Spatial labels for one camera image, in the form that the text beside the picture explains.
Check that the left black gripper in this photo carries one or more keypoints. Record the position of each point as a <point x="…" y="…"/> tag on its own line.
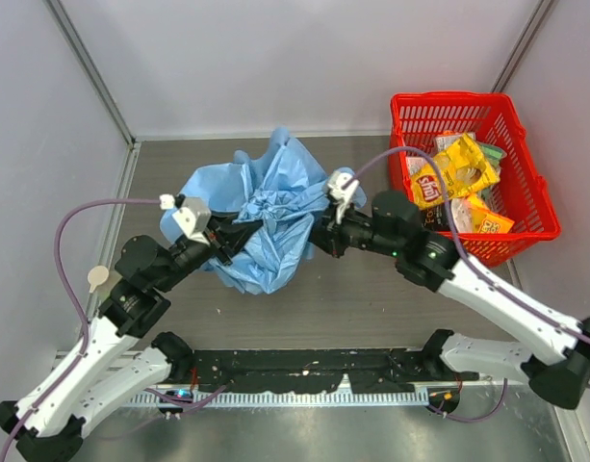
<point x="218" y="239"/>

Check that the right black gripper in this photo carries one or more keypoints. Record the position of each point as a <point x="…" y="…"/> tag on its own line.
<point x="324" y="236"/>

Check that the light blue folding umbrella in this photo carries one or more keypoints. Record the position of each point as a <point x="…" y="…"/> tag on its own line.
<point x="284" y="189"/>

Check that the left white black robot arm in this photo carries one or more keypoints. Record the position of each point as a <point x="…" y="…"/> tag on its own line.
<point x="52" y="422"/>

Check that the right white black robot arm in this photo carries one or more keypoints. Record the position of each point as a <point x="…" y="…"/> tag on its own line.
<point x="549" y="352"/>

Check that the black snack bag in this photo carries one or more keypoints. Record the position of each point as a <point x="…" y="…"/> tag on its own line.
<point x="438" y="218"/>

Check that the white red snack packet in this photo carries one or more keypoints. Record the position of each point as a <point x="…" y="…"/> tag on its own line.
<point x="414" y="164"/>

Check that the yellow orange snack bag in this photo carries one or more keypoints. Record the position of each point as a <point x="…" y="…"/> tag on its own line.
<point x="471" y="215"/>

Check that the yellow Lays chip bag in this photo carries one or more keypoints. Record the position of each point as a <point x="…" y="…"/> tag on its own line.
<point x="464" y="170"/>

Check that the red plastic shopping basket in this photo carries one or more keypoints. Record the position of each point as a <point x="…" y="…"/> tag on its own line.
<point x="522" y="193"/>

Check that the green snack packet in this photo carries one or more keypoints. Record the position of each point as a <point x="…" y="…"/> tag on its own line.
<point x="493" y="154"/>

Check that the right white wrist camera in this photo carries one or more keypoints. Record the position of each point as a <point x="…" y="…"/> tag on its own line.
<point x="340" y="188"/>

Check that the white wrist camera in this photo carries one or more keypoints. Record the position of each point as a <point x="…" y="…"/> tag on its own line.
<point x="184" y="217"/>
<point x="340" y="188"/>

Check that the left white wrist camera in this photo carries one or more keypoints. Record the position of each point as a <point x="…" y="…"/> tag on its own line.
<point x="184" y="217"/>

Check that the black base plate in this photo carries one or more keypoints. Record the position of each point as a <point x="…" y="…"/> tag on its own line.
<point x="314" y="371"/>

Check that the aluminium front rail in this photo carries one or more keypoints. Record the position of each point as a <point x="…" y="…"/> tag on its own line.
<point x="342" y="397"/>

